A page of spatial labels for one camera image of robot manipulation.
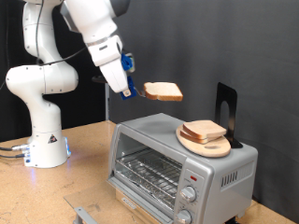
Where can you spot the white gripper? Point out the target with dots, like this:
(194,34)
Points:
(115,76)

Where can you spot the metal spatula with blue block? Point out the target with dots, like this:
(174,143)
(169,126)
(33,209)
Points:
(131,88)

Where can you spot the thick white bread slice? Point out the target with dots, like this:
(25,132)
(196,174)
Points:
(162,90)

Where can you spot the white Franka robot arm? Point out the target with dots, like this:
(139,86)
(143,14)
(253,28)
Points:
(40,81)

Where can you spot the red oven indicator light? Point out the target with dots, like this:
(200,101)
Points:
(193,178)

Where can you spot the silver oven knob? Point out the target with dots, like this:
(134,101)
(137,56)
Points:
(183,217)
(188,193)

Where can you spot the silver toaster oven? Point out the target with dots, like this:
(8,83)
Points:
(218,199)

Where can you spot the vertical metal pole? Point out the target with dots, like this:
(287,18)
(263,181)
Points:
(107,105)

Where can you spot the brown-crust bread slice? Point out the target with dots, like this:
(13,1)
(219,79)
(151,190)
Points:
(204,128)
(193,139)

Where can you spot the round wooden cutting board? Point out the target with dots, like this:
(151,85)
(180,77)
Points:
(211,149)

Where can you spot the black metal bookend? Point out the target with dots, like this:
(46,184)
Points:
(232,96)

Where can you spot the blue printed camera mount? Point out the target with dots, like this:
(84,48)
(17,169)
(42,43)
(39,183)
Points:
(126,62)

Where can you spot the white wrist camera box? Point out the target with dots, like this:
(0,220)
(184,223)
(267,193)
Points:
(106,54)

